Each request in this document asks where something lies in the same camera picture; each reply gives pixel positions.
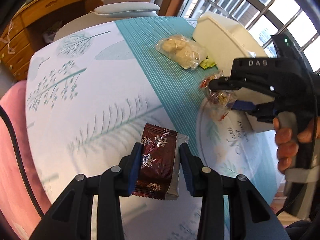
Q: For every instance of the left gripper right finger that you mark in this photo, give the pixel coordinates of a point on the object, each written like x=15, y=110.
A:
x=250, y=216

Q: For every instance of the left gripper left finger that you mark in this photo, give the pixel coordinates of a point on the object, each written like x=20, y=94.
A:
x=70, y=215

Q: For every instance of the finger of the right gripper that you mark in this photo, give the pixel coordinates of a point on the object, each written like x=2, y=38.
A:
x=240, y=105
x=225, y=83

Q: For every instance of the clear red-trimmed snack bag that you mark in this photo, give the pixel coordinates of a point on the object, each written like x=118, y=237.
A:
x=220, y=101

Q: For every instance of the dark red snowflake snack packet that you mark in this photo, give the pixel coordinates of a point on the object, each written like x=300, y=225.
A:
x=160, y=166

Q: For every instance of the clear bag of puffed snacks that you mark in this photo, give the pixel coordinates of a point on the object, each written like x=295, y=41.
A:
x=182, y=50

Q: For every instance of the person's right hand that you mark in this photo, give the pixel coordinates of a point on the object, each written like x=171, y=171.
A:
x=287, y=148

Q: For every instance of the window with metal grille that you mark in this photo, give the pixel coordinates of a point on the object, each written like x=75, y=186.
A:
x=264, y=18

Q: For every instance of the leaf-patterned tablecloth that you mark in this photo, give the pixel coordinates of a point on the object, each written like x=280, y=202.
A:
x=90, y=94

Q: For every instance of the grey office chair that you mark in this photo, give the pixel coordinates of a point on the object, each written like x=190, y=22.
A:
x=111, y=10

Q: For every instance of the wooden drawer desk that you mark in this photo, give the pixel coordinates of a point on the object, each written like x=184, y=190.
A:
x=24, y=35

